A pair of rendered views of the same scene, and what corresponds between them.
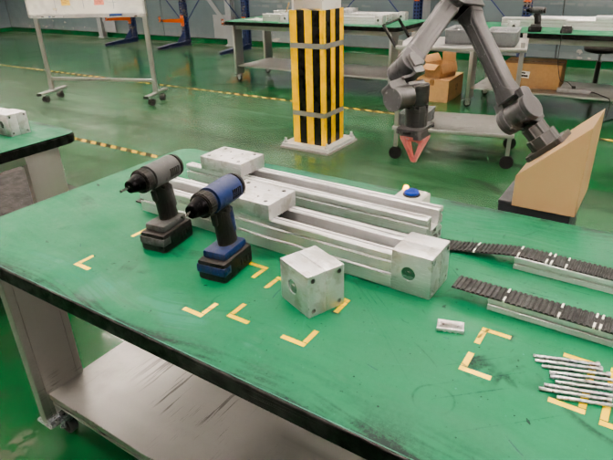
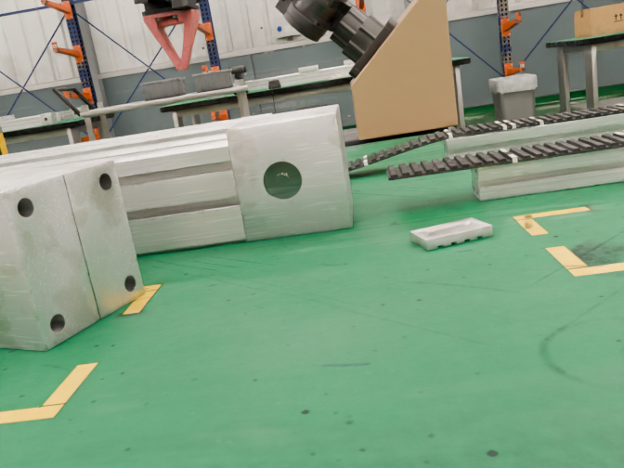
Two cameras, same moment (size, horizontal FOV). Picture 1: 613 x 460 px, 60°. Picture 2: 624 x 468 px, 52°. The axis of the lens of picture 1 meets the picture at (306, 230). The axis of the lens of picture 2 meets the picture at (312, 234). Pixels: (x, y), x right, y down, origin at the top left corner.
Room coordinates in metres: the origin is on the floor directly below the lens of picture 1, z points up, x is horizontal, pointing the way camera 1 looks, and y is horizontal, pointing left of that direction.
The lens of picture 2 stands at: (0.50, 0.03, 0.91)
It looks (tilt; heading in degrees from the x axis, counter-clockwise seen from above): 15 degrees down; 331
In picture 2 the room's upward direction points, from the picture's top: 9 degrees counter-clockwise
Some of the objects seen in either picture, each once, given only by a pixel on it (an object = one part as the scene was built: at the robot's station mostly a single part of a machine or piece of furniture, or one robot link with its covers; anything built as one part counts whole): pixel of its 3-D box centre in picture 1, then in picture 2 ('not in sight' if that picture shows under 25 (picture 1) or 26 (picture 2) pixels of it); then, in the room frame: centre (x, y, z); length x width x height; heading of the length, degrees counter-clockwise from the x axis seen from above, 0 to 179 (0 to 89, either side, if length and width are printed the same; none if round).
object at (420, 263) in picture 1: (422, 262); (296, 167); (1.01, -0.25, 0.83); 0.12 x 0.09 x 0.10; 145
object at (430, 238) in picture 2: (450, 326); (450, 233); (0.83, -0.27, 0.78); 0.05 x 0.03 x 0.01; 73
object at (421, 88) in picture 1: (416, 94); not in sight; (1.35, -0.29, 1.11); 0.07 x 0.06 x 0.07; 130
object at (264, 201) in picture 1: (257, 203); not in sight; (1.25, 0.12, 0.87); 0.16 x 0.11 x 0.07; 55
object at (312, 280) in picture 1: (316, 278); (40, 244); (0.95, -0.02, 0.83); 0.11 x 0.10 x 0.10; 124
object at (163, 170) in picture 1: (155, 207); not in sight; (1.21, 0.37, 0.89); 0.20 x 0.08 x 0.22; 154
